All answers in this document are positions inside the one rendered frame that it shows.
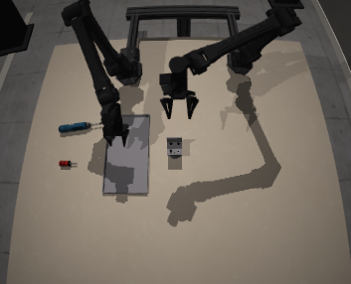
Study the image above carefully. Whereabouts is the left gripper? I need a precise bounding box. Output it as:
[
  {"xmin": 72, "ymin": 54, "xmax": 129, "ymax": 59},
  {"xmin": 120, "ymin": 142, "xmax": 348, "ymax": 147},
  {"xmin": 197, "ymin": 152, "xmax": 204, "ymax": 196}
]
[{"xmin": 160, "ymin": 90, "xmax": 199, "ymax": 119}]

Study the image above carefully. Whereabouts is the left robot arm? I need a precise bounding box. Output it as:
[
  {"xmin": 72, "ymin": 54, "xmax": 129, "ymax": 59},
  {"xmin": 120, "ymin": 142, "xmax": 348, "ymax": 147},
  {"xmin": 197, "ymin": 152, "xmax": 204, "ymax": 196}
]
[{"xmin": 159, "ymin": 5, "xmax": 302, "ymax": 91}]

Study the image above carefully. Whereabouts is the grey l-shaped metal bracket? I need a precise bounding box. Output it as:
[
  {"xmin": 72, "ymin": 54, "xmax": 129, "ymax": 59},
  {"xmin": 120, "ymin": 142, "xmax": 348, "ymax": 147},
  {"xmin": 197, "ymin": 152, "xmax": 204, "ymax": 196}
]
[{"xmin": 167, "ymin": 137, "xmax": 182, "ymax": 155}]

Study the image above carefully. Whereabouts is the blue electric screwdriver body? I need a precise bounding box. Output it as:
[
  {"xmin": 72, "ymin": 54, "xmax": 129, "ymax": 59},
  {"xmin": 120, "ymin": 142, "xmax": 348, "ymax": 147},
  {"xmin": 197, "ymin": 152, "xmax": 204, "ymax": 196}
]
[{"xmin": 59, "ymin": 122, "xmax": 91, "ymax": 133}]

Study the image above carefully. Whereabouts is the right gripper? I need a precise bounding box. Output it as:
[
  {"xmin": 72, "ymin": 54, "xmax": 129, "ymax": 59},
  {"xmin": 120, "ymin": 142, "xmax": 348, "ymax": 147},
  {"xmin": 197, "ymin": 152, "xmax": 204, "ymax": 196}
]
[{"xmin": 103, "ymin": 124, "xmax": 129, "ymax": 147}]

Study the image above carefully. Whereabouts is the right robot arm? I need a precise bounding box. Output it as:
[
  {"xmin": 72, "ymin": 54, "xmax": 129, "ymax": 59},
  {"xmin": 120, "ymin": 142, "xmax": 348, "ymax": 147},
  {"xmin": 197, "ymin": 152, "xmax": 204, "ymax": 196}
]
[{"xmin": 61, "ymin": 0, "xmax": 138, "ymax": 140}]

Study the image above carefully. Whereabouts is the red screwdriver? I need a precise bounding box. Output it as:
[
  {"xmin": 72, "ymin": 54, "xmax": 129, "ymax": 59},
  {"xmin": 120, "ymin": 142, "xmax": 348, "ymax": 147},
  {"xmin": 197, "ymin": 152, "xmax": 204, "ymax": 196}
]
[{"xmin": 59, "ymin": 161, "xmax": 76, "ymax": 167}]

